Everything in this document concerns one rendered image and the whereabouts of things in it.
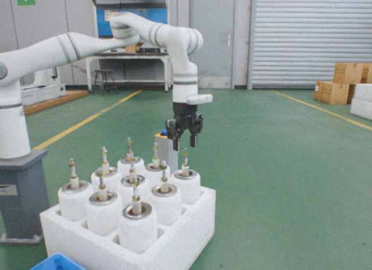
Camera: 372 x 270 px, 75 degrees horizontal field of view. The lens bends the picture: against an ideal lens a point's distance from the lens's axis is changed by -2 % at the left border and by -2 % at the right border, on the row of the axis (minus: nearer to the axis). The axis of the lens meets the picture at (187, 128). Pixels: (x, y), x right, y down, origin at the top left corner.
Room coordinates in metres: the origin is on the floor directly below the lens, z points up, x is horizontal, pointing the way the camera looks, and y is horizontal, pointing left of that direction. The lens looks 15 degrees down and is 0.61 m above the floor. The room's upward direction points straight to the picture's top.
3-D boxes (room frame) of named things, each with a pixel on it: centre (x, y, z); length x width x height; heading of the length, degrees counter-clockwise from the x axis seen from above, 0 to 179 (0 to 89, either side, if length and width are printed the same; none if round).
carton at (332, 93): (3.73, -2.24, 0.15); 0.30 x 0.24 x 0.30; 178
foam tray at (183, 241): (0.70, 0.17, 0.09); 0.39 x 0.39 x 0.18; 60
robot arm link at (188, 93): (0.73, -0.01, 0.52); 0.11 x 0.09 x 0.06; 44
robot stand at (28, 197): (0.77, 0.58, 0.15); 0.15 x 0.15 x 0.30; 89
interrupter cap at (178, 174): (0.74, 0.01, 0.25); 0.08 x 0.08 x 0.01
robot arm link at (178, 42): (0.73, 0.01, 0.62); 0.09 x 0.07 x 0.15; 136
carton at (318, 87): (4.05, -2.29, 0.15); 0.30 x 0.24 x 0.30; 87
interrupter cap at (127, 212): (0.53, 0.12, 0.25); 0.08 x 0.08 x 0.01
